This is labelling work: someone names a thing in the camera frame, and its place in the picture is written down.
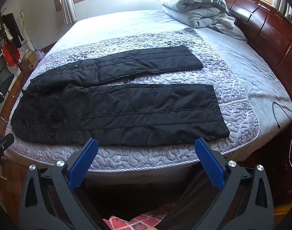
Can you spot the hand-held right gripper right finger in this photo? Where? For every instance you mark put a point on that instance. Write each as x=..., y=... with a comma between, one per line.
x=209, y=160

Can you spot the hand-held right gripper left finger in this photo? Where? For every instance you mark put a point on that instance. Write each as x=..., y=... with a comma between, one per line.
x=84, y=160

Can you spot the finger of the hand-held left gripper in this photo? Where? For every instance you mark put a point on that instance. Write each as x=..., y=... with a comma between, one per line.
x=0, y=146

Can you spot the black pants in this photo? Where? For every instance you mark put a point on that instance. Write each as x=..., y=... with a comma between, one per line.
x=124, y=115

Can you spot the quilted grey mattress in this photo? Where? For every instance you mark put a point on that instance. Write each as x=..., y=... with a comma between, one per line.
x=160, y=155

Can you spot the black metal chair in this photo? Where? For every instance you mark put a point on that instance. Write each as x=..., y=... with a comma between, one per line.
x=2, y=81

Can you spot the red plaid trousers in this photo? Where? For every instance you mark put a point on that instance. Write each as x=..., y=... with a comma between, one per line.
x=141, y=220

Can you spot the cardboard box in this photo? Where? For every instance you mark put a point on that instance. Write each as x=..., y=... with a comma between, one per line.
x=28, y=62

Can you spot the red bag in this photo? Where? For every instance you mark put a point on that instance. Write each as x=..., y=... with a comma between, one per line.
x=10, y=54

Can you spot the striped cloth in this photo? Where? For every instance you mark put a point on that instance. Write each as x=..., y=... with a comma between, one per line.
x=23, y=49

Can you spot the grey bed sheet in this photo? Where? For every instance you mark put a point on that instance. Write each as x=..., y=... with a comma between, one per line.
x=244, y=64

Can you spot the wooden coat rack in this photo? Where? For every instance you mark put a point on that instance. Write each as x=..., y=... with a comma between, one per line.
x=0, y=33

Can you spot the black hanging garment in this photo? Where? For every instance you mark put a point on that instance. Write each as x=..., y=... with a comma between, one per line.
x=14, y=26

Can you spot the white drying rack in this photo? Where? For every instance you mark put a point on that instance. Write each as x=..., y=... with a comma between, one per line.
x=28, y=28

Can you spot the wooden headboard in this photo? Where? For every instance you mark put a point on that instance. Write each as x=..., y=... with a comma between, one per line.
x=268, y=36

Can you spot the white cloth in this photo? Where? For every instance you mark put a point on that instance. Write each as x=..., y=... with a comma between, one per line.
x=227, y=21

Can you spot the folded grey duvet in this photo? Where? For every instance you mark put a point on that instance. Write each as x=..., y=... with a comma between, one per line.
x=194, y=2

